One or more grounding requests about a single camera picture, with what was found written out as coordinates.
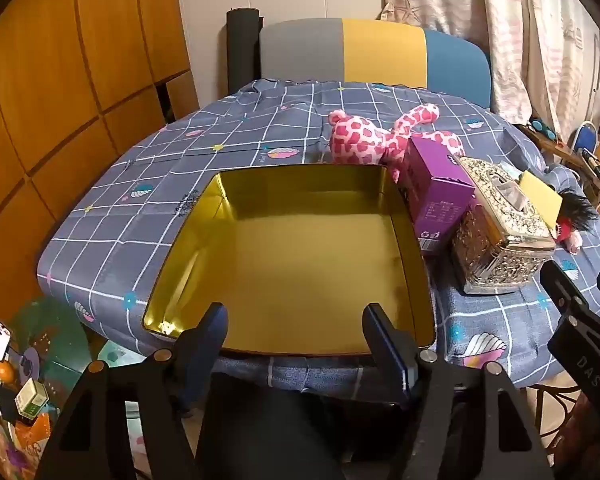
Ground black hand tool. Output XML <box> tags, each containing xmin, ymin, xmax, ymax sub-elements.
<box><xmin>580</xmin><ymin>147</ymin><xmax>600</xmax><ymax>181</ymax></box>

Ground black-haired red doll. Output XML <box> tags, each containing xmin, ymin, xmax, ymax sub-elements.
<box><xmin>550</xmin><ymin>187</ymin><xmax>600</xmax><ymax>256</ymax></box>

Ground black rolled mat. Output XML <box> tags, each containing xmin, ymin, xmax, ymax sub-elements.
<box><xmin>225</xmin><ymin>7</ymin><xmax>265</xmax><ymax>98</ymax></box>

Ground blue folding chair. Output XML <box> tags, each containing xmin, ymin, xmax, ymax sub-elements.
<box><xmin>572</xmin><ymin>120</ymin><xmax>600</xmax><ymax>153</ymax></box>

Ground silver ornate tissue box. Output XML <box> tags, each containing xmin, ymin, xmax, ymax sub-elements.
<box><xmin>450</xmin><ymin>156</ymin><xmax>558</xmax><ymax>296</ymax></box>

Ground small green white box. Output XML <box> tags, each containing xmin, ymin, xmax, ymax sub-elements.
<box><xmin>15</xmin><ymin>377</ymin><xmax>48</xmax><ymax>418</ymax></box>

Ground gold metal tin box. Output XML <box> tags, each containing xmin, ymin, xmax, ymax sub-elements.
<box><xmin>141</xmin><ymin>162</ymin><xmax>437</xmax><ymax>357</ymax></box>

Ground yellow soft pad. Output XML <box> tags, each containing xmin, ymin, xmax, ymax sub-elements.
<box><xmin>519</xmin><ymin>170</ymin><xmax>564</xmax><ymax>223</ymax></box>

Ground grey checked printed tablecloth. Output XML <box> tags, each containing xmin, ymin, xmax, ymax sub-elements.
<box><xmin>36</xmin><ymin>77</ymin><xmax>600</xmax><ymax>401</ymax></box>

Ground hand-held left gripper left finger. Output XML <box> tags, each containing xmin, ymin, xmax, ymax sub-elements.
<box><xmin>35</xmin><ymin>303</ymin><xmax>230</xmax><ymax>480</ymax></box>

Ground purple cardboard box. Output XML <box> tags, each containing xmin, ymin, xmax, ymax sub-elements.
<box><xmin>397</xmin><ymin>136</ymin><xmax>477</xmax><ymax>257</ymax></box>

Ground wooden wardrobe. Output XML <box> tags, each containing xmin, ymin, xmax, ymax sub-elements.
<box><xmin>0</xmin><ymin>0</ymin><xmax>201</xmax><ymax>306</ymax></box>

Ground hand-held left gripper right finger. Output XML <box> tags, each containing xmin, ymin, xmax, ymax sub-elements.
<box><xmin>362</xmin><ymin>303</ymin><xmax>556</xmax><ymax>480</ymax></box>

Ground teal patterned box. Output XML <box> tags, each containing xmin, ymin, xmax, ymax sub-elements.
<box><xmin>10</xmin><ymin>297</ymin><xmax>96</xmax><ymax>411</ymax></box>

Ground wooden side desk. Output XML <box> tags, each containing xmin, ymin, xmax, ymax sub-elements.
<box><xmin>517</xmin><ymin>125</ymin><xmax>600</xmax><ymax>211</ymax></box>

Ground pink spotted plush toy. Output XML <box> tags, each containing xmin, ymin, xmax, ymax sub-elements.
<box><xmin>327</xmin><ymin>103</ymin><xmax>465</xmax><ymax>183</ymax></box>

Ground beige printed curtain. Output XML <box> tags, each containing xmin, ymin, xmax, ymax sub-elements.
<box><xmin>380</xmin><ymin>0</ymin><xmax>600</xmax><ymax>131</ymax></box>

